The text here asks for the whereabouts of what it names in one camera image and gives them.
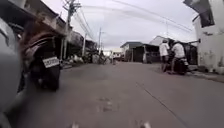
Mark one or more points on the utility pole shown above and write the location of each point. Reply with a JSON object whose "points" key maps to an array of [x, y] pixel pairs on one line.
{"points": [[84, 45], [99, 40], [68, 30]]}

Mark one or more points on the raised concrete pavement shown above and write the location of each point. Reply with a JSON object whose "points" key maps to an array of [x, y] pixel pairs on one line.
{"points": [[210, 76]]}

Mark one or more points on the white building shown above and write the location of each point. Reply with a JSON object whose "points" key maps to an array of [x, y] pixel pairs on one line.
{"points": [[210, 46]]}

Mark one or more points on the dark motorcycle with plate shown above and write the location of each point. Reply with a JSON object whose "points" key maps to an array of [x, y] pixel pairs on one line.
{"points": [[43, 70]]}

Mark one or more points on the person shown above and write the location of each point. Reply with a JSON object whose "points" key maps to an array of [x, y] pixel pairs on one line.
{"points": [[164, 50], [179, 50]]}

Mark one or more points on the grey vehicle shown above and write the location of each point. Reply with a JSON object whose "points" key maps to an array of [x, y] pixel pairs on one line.
{"points": [[8, 66]]}

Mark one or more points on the grey concrete road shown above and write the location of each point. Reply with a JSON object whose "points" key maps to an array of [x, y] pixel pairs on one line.
{"points": [[126, 96]]}

